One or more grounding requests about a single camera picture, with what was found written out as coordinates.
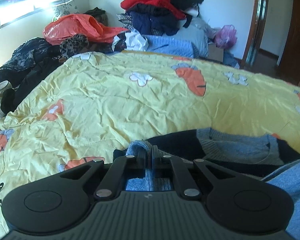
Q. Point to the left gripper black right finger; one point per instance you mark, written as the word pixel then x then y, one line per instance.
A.
pixel 234 201

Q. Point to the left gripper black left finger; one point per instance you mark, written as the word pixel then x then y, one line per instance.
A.
pixel 57 203

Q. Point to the grey and navy child sweater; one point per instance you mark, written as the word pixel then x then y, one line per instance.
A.
pixel 266 158

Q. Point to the black patterned clothes heap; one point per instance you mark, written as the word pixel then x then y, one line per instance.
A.
pixel 29 64

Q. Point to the yellow carrot print quilt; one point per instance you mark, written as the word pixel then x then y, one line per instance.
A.
pixel 94 104

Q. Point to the leopard print garment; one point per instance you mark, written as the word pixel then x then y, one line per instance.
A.
pixel 73 45

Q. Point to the purple plastic bag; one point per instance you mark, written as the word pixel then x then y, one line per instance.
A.
pixel 226 37

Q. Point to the light blue knit garment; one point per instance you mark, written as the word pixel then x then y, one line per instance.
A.
pixel 171 46

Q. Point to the orange plastic bag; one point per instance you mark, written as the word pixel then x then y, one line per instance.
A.
pixel 70 25

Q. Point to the navy garment in pile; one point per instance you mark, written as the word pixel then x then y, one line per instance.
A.
pixel 147 19

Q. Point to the red jacket on pile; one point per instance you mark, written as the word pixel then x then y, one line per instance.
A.
pixel 127 4

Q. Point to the brown wooden door frame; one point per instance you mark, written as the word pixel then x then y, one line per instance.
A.
pixel 273 45

